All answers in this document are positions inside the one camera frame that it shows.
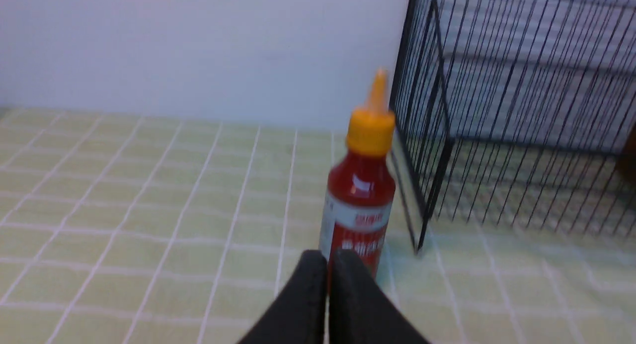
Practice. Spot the black wire mesh rack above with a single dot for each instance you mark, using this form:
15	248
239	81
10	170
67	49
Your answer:
519	113

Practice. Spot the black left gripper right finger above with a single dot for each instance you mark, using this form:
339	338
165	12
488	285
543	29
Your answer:
359	312

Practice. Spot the small red sauce bottle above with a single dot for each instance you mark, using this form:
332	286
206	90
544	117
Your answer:
360	189

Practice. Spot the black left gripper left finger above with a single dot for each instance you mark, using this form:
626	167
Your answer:
297	315

